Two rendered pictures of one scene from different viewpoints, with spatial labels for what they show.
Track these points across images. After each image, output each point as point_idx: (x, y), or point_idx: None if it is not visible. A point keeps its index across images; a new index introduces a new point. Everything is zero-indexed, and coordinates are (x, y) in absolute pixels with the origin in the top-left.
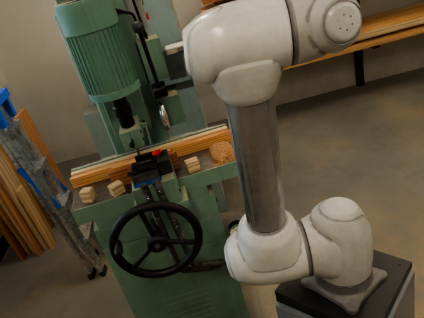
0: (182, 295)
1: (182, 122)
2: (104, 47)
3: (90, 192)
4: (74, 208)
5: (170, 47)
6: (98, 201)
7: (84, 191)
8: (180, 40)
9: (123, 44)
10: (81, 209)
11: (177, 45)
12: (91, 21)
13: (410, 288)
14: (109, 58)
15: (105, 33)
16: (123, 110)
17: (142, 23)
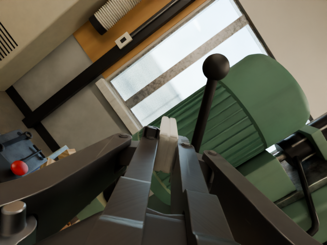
0: None
1: None
2: (195, 96)
3: (66, 153)
4: (66, 148)
5: (165, 119)
6: (52, 157)
7: (72, 151)
8: (188, 142)
9: (208, 129)
10: (60, 148)
11: (163, 124)
12: (229, 70)
13: None
14: (181, 109)
15: (216, 90)
16: (123, 173)
17: (225, 64)
